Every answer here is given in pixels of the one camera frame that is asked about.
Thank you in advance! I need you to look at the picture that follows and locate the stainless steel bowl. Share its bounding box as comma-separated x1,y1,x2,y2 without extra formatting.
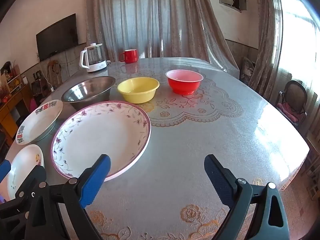
61,76,116,110

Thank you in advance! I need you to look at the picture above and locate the yellow wooden cabinet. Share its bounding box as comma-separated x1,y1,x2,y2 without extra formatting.
0,65,33,140

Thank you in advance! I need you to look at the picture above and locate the white electric glass kettle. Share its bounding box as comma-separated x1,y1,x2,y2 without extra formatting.
79,42,108,73

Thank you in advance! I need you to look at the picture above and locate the beige lace side curtain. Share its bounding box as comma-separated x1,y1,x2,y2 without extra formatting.
249,0,284,100

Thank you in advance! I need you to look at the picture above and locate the peacock plate with red characters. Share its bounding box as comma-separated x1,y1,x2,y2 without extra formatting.
15,99,64,145

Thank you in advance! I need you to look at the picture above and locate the pile of bags by wall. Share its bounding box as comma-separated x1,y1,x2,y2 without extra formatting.
240,56,257,85

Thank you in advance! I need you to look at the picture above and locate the dark round-backed chair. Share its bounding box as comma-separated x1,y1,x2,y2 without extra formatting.
276,80,308,130

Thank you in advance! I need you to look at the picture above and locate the pink chair cushion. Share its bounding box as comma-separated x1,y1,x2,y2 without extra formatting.
276,102,307,123

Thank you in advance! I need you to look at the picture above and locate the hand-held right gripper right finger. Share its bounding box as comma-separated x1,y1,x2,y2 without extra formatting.
204,154,290,240

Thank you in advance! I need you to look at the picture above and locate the yellow plastic bowl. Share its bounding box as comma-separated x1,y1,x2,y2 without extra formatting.
117,77,160,104

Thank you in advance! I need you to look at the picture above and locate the white rose plate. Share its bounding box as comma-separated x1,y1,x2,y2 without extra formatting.
6,144,44,200

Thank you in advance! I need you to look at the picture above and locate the curved-back wooden chair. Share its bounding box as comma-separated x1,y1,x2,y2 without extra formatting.
47,60,63,87

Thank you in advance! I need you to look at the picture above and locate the bright window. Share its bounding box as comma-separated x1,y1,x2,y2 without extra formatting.
280,0,320,100

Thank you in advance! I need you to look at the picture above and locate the red plastic bowl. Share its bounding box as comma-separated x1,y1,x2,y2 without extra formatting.
165,69,204,96

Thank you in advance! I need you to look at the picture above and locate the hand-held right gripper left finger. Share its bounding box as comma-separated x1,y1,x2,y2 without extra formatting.
25,154,111,240

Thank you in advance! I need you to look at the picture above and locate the beige lace middle curtain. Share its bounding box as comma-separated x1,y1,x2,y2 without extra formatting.
85,0,239,79

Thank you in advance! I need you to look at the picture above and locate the black wall television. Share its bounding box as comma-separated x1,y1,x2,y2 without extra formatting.
36,13,79,62

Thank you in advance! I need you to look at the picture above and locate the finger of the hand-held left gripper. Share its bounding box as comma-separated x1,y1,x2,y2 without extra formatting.
0,159,12,181
0,165,47,240

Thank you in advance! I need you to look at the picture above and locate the red mug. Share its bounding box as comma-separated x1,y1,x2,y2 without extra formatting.
118,49,139,64

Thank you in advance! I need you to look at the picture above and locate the small old television set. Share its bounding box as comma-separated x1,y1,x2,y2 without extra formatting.
31,79,47,97

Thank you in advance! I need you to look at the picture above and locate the large pink-rimmed floral plate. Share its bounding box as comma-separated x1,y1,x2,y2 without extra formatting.
51,101,152,180

